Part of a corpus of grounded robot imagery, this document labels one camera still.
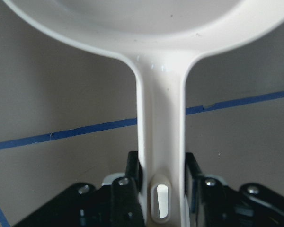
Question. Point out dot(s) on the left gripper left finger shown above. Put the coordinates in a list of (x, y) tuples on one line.
[(125, 208)]

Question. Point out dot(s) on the beige plastic dustpan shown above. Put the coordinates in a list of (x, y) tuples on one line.
[(160, 40)]

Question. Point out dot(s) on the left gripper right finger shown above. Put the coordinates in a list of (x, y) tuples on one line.
[(205, 196)]

